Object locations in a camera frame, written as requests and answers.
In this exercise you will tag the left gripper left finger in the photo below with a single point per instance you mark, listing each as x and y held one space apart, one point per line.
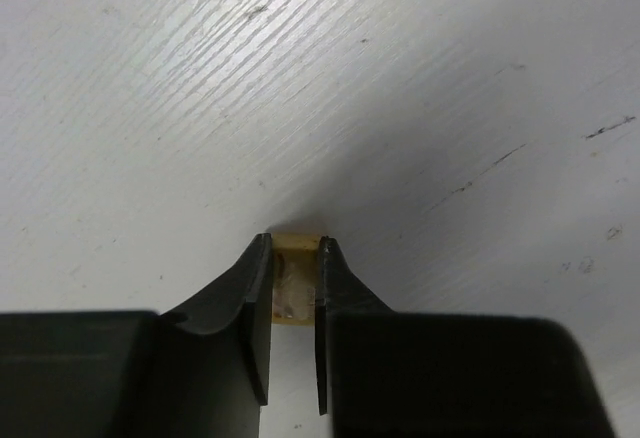
198 370

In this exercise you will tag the small tan eraser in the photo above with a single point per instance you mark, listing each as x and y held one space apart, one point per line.
295 278

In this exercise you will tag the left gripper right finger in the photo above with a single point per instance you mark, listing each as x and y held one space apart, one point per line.
384 373

